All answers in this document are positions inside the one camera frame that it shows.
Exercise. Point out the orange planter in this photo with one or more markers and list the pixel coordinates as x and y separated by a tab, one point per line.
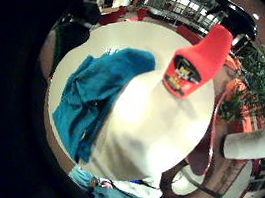
248	114

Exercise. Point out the red lounge chair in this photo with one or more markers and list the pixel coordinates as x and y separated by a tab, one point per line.
200	155

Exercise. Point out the blue cloth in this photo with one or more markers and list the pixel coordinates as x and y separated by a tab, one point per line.
97	91

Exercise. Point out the white round stool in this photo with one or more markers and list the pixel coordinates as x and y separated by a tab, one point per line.
186	183

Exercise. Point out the gridded window wall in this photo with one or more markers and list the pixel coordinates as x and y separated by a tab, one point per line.
184	3

